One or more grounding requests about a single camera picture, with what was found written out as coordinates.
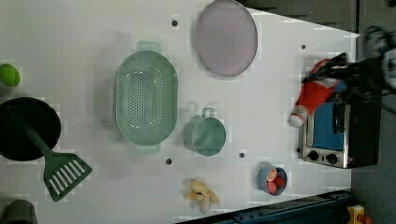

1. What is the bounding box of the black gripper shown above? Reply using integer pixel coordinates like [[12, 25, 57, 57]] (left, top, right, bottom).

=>
[[302, 52, 384, 103]]

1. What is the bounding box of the pink round plate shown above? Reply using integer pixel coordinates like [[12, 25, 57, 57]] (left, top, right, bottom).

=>
[[194, 0, 258, 76]]

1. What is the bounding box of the red ketchup bottle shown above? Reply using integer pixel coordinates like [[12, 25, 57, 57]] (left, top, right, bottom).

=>
[[288, 59, 339, 128]]

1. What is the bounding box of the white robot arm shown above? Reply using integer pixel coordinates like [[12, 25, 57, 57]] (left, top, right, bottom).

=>
[[302, 26, 395, 102]]

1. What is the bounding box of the grey cylindrical object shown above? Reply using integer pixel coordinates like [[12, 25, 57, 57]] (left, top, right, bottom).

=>
[[0, 200, 38, 224]]

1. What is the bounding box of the green slotted spatula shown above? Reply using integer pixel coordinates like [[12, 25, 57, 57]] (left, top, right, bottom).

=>
[[8, 106, 92, 202]]

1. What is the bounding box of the black toaster oven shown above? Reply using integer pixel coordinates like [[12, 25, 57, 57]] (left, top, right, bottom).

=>
[[301, 99, 381, 169]]

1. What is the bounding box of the green cup with handle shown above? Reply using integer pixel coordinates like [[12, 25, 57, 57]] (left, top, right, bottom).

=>
[[183, 107, 227, 157]]

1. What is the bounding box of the green oval colander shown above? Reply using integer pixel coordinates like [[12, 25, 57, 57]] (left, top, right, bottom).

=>
[[114, 41, 178, 155]]

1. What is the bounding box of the blue bowl with fruit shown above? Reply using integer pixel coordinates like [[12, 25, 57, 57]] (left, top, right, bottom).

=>
[[257, 165, 288, 196]]

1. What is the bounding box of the yellow red toy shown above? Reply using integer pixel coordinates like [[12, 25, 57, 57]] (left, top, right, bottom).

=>
[[347, 205, 373, 224]]

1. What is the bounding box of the peeled banana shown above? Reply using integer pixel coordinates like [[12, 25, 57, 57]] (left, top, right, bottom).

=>
[[185, 179, 219, 214]]

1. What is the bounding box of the green round fruit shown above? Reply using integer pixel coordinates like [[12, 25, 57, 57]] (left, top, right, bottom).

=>
[[0, 63, 21, 87]]

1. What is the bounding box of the black frying pan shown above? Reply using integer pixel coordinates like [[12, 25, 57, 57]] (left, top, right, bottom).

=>
[[0, 97, 61, 161]]

